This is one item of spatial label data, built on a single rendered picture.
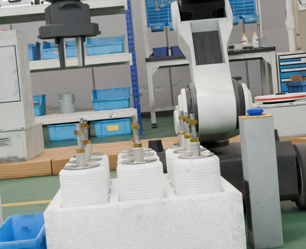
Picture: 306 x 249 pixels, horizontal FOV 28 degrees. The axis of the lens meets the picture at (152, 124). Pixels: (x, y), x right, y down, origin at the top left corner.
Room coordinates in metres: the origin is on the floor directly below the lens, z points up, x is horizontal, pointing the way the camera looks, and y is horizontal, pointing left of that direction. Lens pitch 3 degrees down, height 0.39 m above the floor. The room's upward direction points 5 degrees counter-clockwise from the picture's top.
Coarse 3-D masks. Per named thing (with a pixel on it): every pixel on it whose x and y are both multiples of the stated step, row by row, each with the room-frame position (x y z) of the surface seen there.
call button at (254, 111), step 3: (261, 108) 1.48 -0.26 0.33; (249, 111) 1.47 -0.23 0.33; (252, 111) 1.46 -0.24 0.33; (255, 111) 1.46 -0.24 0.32; (258, 111) 1.46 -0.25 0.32; (261, 111) 1.47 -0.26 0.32; (249, 114) 1.48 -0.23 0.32; (252, 114) 1.47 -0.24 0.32; (255, 114) 1.47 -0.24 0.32; (258, 114) 1.47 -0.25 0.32; (261, 114) 1.47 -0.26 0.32
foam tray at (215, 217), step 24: (168, 192) 1.29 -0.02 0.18; (240, 192) 1.21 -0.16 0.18; (48, 216) 1.19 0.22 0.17; (72, 216) 1.19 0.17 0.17; (96, 216) 1.19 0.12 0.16; (120, 216) 1.20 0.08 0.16; (144, 216) 1.20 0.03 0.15; (168, 216) 1.20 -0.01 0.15; (192, 216) 1.20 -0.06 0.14; (216, 216) 1.20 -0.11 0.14; (240, 216) 1.21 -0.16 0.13; (48, 240) 1.19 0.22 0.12; (72, 240) 1.19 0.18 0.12; (96, 240) 1.19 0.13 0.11; (120, 240) 1.20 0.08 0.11; (144, 240) 1.20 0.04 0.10; (168, 240) 1.20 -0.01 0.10; (192, 240) 1.20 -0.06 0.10; (216, 240) 1.20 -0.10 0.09; (240, 240) 1.21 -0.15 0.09
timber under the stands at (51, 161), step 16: (96, 144) 4.11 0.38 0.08; (112, 144) 3.96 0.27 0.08; (128, 144) 3.86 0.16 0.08; (144, 144) 3.76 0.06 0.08; (32, 160) 3.37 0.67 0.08; (48, 160) 3.28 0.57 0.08; (64, 160) 3.28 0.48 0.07; (112, 160) 3.28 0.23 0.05; (0, 176) 3.27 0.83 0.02; (16, 176) 3.27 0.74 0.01; (32, 176) 3.28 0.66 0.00
